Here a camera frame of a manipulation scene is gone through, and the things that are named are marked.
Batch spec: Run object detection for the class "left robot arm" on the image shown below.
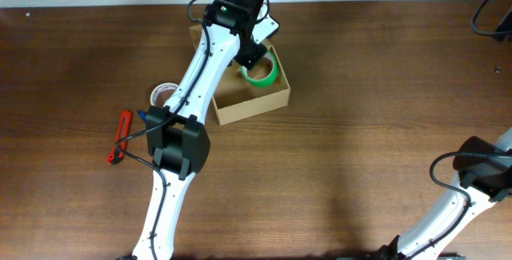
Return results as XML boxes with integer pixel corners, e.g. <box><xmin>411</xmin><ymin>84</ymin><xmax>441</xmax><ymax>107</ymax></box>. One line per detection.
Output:
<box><xmin>113</xmin><ymin>0</ymin><xmax>278</xmax><ymax>260</ymax></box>

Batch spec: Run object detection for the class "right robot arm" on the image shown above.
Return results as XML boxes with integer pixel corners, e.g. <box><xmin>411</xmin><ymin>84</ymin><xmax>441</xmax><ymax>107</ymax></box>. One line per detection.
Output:
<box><xmin>374</xmin><ymin>130</ymin><xmax>511</xmax><ymax>260</ymax></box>

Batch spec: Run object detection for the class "beige masking tape roll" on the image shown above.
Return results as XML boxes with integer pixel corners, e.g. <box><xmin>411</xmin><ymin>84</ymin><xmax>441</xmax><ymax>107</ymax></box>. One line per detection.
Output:
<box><xmin>150</xmin><ymin>82</ymin><xmax>178</xmax><ymax>107</ymax></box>

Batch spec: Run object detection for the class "blue ballpoint pen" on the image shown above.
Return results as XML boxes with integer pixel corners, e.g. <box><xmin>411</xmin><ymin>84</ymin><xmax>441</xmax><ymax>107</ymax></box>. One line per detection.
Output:
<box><xmin>137</xmin><ymin>110</ymin><xmax>147</xmax><ymax>122</ymax></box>

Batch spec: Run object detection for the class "brown cardboard box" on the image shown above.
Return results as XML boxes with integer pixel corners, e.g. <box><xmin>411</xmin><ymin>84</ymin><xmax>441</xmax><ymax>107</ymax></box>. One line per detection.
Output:
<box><xmin>212</xmin><ymin>39</ymin><xmax>291</xmax><ymax>126</ymax></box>

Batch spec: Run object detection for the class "green tape roll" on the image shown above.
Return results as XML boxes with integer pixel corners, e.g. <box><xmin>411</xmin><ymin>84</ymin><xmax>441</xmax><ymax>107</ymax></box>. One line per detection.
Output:
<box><xmin>240</xmin><ymin>51</ymin><xmax>278</xmax><ymax>88</ymax></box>

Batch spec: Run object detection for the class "orange utility knife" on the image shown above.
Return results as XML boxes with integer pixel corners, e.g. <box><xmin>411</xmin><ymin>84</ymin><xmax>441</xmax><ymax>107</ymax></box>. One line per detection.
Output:
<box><xmin>106</xmin><ymin>110</ymin><xmax>133</xmax><ymax>165</ymax></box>

